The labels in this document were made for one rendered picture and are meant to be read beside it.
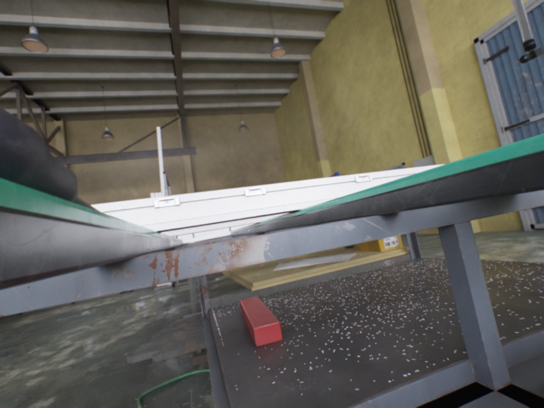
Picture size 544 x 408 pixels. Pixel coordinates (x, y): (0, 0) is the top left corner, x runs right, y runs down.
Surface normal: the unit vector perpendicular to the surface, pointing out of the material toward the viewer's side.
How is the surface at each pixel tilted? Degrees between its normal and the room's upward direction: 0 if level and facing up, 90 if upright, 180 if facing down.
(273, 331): 90
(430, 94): 90
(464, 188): 90
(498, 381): 90
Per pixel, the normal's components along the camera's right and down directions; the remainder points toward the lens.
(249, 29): 0.28, -0.16
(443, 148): -0.94, 0.13
